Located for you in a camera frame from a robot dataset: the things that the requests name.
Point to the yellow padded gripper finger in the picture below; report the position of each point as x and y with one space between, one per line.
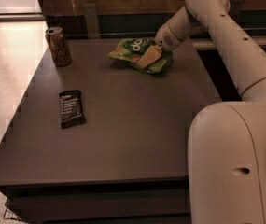
152 54

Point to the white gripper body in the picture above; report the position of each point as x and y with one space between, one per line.
165 41

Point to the green rice chip bag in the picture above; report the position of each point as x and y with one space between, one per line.
131 50

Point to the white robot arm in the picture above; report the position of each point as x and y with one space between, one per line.
227 140

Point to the brown drink can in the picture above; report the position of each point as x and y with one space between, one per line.
58 46

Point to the black snack bar wrapper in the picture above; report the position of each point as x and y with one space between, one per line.
71 109

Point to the left metal bracket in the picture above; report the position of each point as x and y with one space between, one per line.
91 19

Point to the wire rack corner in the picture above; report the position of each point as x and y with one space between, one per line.
10 215

